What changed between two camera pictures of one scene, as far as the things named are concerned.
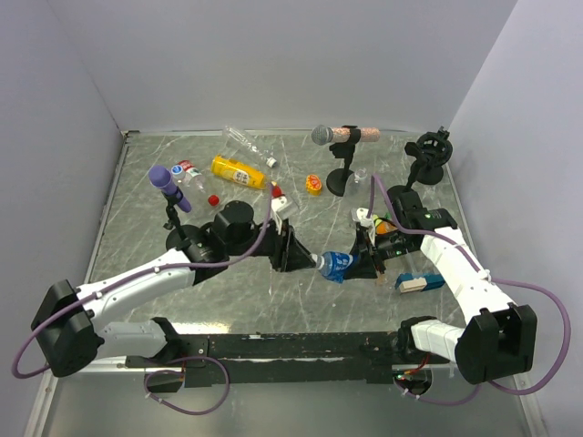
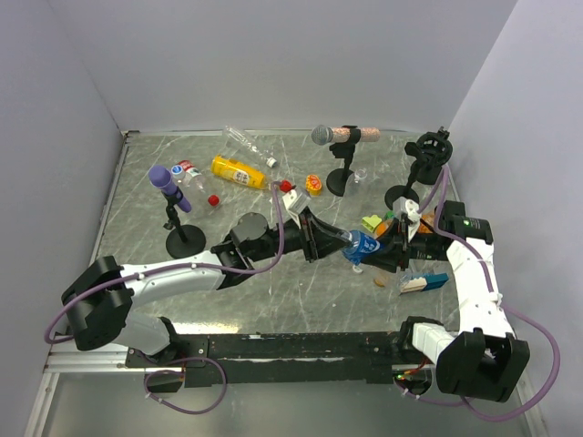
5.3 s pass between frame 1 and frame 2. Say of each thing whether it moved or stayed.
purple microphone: stayed
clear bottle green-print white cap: stayed
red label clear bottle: stayed
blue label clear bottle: moved
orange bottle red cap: moved
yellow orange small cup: stayed
